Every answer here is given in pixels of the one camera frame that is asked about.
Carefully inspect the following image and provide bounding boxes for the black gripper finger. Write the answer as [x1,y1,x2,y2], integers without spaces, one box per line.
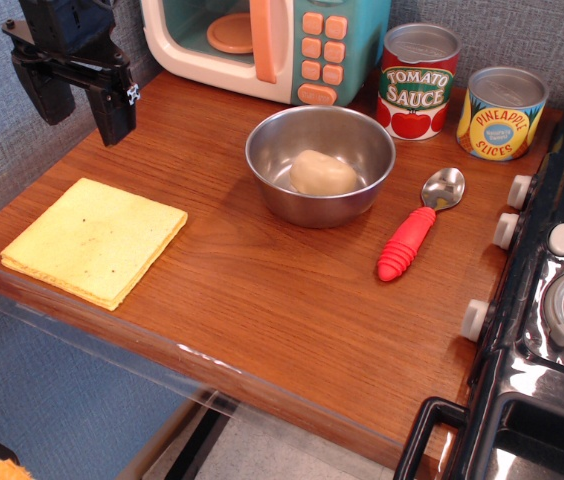
[86,83,140,147]
[12,55,75,125]

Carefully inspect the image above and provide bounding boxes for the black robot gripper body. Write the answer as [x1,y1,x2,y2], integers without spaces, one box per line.
[2,1,129,88]

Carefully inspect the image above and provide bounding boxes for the beige toy potato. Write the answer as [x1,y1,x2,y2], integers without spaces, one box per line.
[289,150,357,196]

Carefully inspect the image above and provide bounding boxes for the orange microwave turntable plate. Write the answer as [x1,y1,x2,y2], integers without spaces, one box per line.
[206,13,253,55]

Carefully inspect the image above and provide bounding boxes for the toy microwave teal and cream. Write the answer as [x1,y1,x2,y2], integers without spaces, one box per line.
[141,1,391,106]

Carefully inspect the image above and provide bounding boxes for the folded yellow cloth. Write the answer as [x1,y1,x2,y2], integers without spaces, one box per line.
[1,178,188,311]

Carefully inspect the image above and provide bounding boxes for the stainless steel bowl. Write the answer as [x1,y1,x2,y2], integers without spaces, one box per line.
[245,106,396,228]

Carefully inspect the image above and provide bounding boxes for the tomato sauce can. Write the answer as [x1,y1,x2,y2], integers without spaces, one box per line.
[376,23,461,140]

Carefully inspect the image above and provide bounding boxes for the orange object bottom left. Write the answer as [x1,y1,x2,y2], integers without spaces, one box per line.
[0,460,33,480]

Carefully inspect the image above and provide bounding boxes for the pineapple slices can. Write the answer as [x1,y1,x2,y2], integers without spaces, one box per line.
[456,66,549,162]

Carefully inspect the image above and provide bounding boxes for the white stove knob middle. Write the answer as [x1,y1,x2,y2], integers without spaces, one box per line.
[492,213,519,250]

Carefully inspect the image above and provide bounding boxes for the white stove knob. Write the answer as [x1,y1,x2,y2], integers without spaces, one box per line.
[492,213,519,250]
[507,175,533,210]
[460,299,490,343]

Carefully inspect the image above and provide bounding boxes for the white stove knob top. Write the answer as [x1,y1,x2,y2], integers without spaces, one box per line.
[507,175,533,210]

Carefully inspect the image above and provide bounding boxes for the white stove knob bottom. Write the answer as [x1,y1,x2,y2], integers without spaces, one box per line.
[460,299,490,343]

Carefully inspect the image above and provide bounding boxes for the black toy stove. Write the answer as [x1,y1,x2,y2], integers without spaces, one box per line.
[441,112,564,479]

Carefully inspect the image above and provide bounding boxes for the spoon with red handle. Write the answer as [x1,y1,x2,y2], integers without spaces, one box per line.
[376,167,466,282]

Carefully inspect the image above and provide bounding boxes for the black oven door handle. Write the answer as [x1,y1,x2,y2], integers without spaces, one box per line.
[394,397,469,480]

